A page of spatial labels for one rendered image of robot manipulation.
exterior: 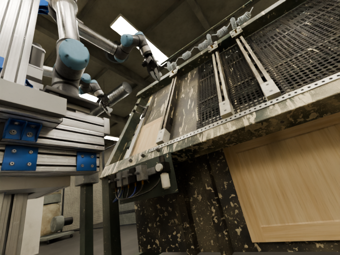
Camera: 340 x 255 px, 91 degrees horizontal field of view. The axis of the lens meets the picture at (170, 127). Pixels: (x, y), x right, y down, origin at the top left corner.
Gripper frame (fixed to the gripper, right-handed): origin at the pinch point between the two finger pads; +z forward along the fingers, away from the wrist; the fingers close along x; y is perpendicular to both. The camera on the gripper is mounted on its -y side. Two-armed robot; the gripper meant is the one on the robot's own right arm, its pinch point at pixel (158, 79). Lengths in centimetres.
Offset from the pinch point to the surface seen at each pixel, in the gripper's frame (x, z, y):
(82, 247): 72, 78, -56
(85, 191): 70, 48, -40
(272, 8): -88, -20, 84
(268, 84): -58, 35, -1
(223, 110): -33, 38, -6
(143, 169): 20, 50, -31
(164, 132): 12.5, 35.1, -3.2
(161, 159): 8, 48, -26
